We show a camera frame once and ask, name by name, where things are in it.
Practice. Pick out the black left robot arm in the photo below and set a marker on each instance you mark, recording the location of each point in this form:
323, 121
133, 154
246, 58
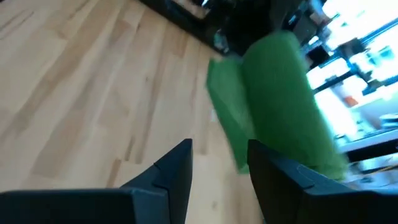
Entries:
248, 25

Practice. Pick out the dark green mesh sheet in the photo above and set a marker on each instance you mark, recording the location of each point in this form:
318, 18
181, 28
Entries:
273, 93

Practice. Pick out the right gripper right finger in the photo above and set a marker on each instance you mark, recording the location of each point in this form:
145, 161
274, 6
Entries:
311, 205

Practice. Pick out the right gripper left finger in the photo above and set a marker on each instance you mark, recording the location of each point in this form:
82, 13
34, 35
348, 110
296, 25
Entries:
93, 207

